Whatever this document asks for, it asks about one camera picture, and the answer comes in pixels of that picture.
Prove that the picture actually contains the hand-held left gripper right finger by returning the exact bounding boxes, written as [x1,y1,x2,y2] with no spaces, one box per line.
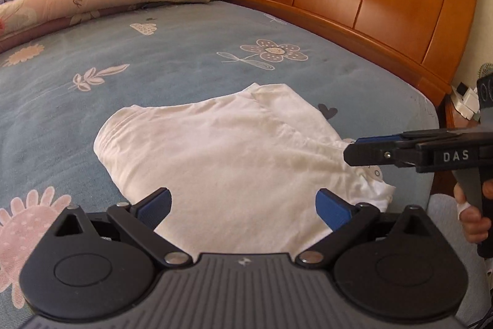
[296,188,442,269]

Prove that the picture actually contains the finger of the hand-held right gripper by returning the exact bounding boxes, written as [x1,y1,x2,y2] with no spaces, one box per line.
[356,129,463,145]
[344,142,418,168]

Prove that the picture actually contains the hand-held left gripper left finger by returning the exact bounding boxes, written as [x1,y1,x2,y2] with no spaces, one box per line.
[54,187,193,269]

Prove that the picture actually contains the white long-sleeved printed shirt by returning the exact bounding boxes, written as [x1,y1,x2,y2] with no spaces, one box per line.
[93,83,397,256]

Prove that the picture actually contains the person's right hand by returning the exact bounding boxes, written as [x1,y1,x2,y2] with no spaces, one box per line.
[454,183,493,245]

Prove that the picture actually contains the white charger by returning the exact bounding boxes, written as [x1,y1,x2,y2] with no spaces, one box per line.
[450,82,482,119]

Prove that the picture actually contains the blue floral bed sheet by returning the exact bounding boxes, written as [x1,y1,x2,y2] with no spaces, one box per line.
[0,0,442,322]

